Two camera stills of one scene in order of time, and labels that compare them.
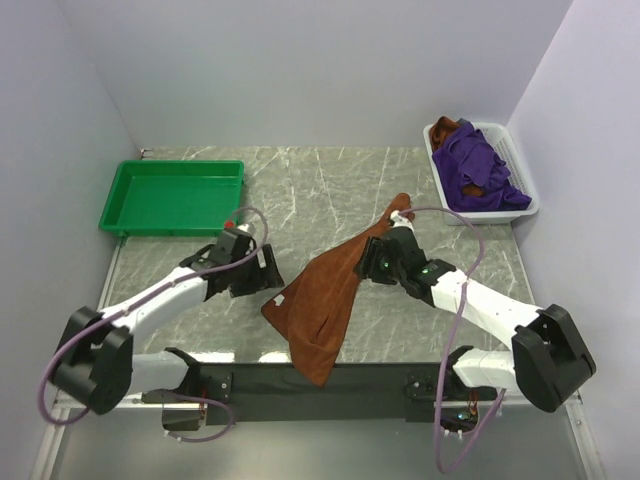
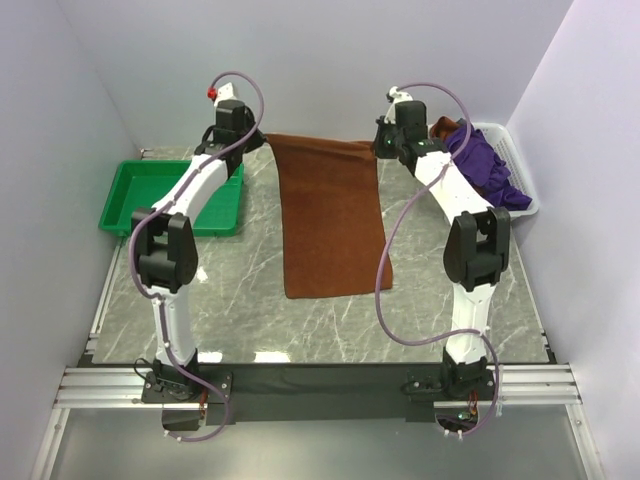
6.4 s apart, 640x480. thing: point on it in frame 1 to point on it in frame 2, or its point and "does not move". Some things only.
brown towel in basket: (439, 131) does not move
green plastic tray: (167, 198) does not move
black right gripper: (374, 249) to (379, 150)
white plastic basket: (507, 145) does not move
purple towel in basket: (467, 158) does not move
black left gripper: (268, 277) to (257, 142)
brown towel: (311, 311) to (334, 239)
